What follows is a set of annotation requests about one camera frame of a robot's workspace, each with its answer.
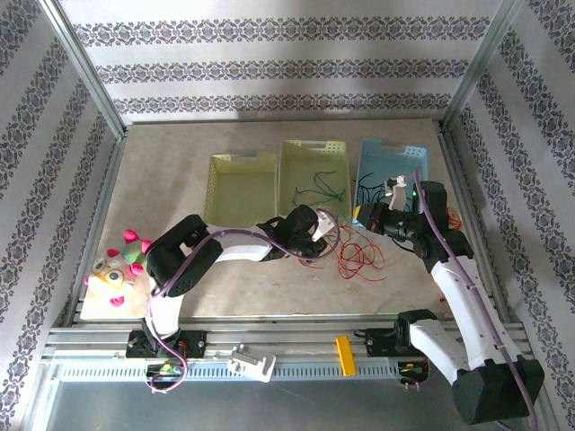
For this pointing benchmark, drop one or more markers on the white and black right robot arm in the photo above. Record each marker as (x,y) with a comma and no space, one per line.
(462,305)

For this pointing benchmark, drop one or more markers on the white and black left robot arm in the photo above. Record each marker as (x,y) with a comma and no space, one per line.
(238,249)

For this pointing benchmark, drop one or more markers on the round red patterned tin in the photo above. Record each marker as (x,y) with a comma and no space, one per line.
(454,219)

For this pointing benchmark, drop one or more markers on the light blue perforated plastic basket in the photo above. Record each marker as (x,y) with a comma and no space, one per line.
(391,157)

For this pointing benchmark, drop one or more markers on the pale green perforated plastic basket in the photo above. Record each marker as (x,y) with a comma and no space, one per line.
(240,188)

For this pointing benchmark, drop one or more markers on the pale yellow perforated plastic basket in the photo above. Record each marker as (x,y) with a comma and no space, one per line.
(310,157)

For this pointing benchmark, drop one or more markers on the yellow plastic block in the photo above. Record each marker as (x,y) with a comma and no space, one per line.
(346,357)

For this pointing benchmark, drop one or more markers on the colourful plush toy with eyes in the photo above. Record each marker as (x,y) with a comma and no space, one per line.
(110,278)

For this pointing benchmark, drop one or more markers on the aluminium profile rail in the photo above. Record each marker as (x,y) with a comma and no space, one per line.
(292,334)

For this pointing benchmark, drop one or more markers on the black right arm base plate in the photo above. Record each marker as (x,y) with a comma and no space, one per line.
(377,341)

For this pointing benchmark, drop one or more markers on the white plastic bracket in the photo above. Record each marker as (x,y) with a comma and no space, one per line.
(251,363)

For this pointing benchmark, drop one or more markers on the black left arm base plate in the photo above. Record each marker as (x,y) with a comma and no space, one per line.
(195,345)

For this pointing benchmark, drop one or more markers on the aluminium frame post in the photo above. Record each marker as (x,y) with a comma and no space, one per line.
(85,67)
(480,67)

